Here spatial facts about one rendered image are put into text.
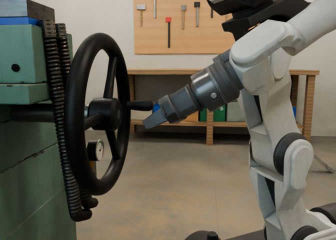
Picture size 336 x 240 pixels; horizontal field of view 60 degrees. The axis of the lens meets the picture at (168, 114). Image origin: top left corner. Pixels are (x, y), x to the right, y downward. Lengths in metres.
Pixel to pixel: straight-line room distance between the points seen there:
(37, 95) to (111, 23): 3.59
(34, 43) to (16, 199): 0.31
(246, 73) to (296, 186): 0.51
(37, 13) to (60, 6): 3.80
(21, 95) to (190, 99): 0.30
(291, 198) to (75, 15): 3.69
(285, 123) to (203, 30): 2.99
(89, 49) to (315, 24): 0.42
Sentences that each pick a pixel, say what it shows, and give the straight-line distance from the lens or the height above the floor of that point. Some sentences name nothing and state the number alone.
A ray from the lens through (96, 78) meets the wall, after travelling 4.11.
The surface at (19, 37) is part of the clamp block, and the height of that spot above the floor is 0.94.
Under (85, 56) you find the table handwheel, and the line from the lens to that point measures 0.45.
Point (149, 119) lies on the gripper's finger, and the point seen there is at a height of 0.78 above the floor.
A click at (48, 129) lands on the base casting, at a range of 0.73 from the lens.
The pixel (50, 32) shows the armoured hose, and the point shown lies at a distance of 0.52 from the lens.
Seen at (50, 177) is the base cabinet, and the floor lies 0.64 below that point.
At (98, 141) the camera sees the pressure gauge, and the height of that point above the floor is 0.69.
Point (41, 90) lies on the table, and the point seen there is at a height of 0.86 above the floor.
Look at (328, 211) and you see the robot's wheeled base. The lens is 1.31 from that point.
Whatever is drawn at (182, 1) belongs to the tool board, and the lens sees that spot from 3.92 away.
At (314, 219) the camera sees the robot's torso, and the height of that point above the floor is 0.33.
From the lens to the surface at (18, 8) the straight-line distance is 0.53.
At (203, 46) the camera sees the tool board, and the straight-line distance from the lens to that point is 3.84.
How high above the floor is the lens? 0.90
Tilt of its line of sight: 9 degrees down
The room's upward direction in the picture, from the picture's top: straight up
